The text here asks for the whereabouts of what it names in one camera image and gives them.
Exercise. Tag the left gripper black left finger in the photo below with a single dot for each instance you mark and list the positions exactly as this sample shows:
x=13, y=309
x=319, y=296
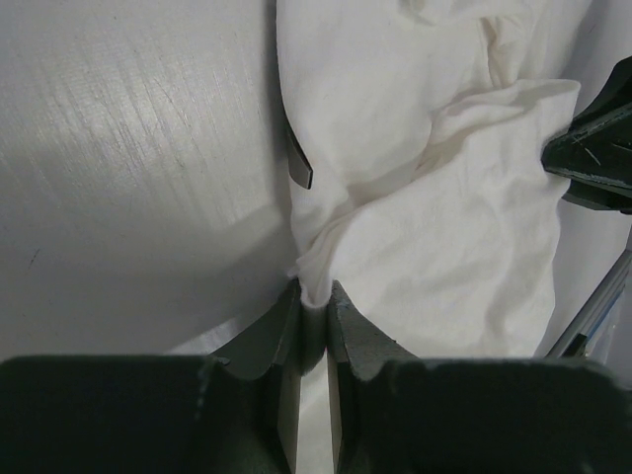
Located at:
x=255, y=388

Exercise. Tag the aluminium rail front right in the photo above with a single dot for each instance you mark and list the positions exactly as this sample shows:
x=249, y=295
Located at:
x=590, y=333

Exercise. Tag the white t shirt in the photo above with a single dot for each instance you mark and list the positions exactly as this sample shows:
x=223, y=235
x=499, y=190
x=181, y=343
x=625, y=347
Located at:
x=423, y=123

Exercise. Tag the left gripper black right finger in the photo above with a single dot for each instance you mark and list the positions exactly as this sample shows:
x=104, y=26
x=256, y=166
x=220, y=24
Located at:
x=358, y=355

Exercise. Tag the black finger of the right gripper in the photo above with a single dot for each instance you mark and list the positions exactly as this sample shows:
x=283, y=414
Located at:
x=596, y=198
x=597, y=146

